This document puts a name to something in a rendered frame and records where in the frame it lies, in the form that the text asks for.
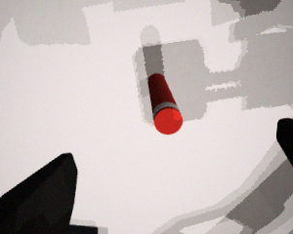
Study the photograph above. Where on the dark red peg with grey band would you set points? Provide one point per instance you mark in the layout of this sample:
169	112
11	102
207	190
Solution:
166	116

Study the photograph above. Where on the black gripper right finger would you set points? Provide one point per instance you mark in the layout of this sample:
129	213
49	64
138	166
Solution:
284	135

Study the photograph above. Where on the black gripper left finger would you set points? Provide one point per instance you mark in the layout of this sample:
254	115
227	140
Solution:
42	203

